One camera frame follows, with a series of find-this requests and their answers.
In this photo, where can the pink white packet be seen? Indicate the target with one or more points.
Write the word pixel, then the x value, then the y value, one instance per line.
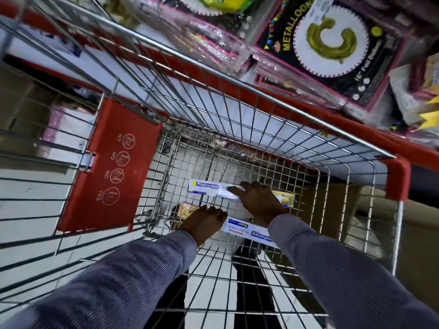
pixel 63 133

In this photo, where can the person's black trouser leg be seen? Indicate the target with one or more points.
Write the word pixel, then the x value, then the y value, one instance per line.
pixel 252 287
pixel 169 301

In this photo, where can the person's right hand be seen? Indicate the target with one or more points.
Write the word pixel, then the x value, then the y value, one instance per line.
pixel 262 205

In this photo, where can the person's right thumb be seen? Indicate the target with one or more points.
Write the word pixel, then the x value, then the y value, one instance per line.
pixel 237 191

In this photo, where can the red plastic cart corner bumper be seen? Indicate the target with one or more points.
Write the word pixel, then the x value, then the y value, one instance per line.
pixel 398 178

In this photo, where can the brown cardboard box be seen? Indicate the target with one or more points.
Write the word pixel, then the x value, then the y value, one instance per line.
pixel 418 243

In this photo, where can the person's left hand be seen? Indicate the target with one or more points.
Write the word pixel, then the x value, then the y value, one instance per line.
pixel 202 225

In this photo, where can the red plastic cart seat flap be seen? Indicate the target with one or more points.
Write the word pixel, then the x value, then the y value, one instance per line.
pixel 109 167

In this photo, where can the black foil balloon packet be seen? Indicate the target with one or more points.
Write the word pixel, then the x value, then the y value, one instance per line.
pixel 329 41

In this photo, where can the person's left thumb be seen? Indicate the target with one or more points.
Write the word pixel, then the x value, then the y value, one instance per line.
pixel 221 216

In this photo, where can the person's left forearm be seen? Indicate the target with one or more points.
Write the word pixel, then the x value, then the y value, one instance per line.
pixel 113 284

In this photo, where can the clear yellow balloon packet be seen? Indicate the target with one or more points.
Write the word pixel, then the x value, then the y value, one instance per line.
pixel 212 17

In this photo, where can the person's right forearm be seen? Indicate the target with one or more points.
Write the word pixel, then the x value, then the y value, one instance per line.
pixel 343 280

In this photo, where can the pile of party packets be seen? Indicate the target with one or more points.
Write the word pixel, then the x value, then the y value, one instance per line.
pixel 416 95

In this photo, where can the white blue foil wrap box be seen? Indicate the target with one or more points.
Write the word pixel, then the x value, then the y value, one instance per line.
pixel 209 189
pixel 247 234

